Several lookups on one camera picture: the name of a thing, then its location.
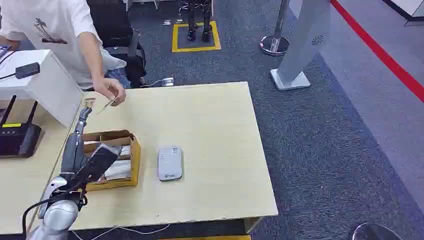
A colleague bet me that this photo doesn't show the keyboard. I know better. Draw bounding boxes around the keyboard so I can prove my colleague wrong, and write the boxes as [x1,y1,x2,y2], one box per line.
[0,43,13,60]

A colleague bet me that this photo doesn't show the black power adapter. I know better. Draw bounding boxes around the black power adapter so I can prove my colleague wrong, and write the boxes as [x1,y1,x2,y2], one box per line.
[14,61,42,80]

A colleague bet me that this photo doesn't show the red floor tape line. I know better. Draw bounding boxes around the red floor tape line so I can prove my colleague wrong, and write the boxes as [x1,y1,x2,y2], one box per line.
[330,0,424,104]

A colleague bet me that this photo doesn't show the black robot legs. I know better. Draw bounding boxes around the black robot legs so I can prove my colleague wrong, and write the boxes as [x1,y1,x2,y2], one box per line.
[186,0,214,43]

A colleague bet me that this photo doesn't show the grey kiosk stand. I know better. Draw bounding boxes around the grey kiosk stand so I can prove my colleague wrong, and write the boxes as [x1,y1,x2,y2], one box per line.
[269,0,332,92]

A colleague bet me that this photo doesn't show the thin pale card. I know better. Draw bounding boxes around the thin pale card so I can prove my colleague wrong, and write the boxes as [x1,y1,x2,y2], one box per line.
[96,97,119,116]

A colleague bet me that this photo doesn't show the white box-shaped device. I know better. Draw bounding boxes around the white box-shaped device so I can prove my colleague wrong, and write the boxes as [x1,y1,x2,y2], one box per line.
[0,49,84,129]

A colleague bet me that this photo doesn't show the wooden card box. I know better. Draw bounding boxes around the wooden card box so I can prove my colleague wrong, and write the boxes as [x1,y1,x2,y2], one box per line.
[81,129,142,193]

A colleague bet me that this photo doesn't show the person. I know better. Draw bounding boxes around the person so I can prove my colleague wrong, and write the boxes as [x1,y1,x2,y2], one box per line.
[0,0,132,91]

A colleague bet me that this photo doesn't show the grey card reader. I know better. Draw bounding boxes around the grey card reader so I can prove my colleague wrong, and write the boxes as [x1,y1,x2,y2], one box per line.
[156,145,184,182]

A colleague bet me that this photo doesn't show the yellow floor tape square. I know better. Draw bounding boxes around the yellow floor tape square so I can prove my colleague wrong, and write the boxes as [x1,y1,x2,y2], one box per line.
[171,20,222,54]

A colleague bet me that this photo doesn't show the person's hand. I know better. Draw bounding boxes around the person's hand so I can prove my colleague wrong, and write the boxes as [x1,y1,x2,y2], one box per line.
[92,77,127,107]

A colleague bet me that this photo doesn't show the chrome round base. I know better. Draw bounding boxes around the chrome round base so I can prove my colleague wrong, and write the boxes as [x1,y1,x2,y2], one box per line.
[351,222,404,240]

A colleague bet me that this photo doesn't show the black office chair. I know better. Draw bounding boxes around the black office chair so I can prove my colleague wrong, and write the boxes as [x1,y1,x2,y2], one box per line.
[86,0,148,89]

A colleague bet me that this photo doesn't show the white card stack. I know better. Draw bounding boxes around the white card stack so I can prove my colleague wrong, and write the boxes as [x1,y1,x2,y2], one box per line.
[83,140,133,182]

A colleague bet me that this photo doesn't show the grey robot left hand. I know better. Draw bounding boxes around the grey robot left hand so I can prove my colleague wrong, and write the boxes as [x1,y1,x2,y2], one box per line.
[60,105,123,184]

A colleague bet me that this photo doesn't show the white cable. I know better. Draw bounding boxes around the white cable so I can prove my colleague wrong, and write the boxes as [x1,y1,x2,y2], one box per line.
[70,223,172,240]

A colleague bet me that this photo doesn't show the black router with antennas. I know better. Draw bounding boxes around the black router with antennas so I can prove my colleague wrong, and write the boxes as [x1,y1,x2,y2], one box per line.
[0,95,43,160]

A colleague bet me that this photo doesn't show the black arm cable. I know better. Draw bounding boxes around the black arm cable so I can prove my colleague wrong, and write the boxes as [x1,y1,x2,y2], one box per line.
[21,181,90,237]

